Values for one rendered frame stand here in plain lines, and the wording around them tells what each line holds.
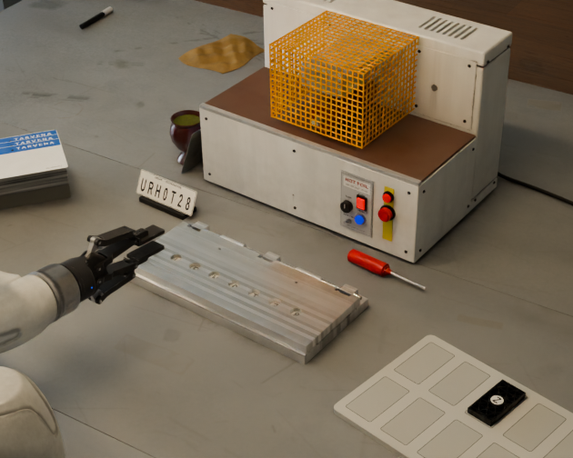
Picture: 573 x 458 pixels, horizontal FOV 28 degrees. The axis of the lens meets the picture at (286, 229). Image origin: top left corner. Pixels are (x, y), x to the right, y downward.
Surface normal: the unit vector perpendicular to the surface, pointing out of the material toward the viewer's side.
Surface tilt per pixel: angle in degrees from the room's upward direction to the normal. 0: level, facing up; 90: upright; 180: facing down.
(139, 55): 0
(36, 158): 0
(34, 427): 68
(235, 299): 0
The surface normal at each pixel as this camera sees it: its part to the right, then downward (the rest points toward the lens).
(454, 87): -0.60, 0.47
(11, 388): 0.00, -0.86
